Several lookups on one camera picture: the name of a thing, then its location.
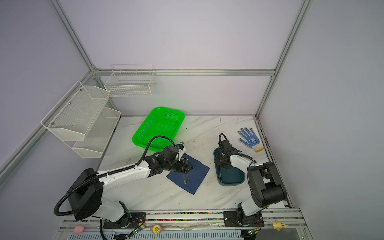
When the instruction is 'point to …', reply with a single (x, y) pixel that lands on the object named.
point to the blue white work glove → (253, 141)
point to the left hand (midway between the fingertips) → (187, 167)
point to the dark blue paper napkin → (196, 176)
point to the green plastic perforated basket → (160, 121)
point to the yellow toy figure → (278, 225)
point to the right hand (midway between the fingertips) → (218, 161)
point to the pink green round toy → (156, 229)
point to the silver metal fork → (186, 178)
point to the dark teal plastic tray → (226, 177)
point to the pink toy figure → (78, 229)
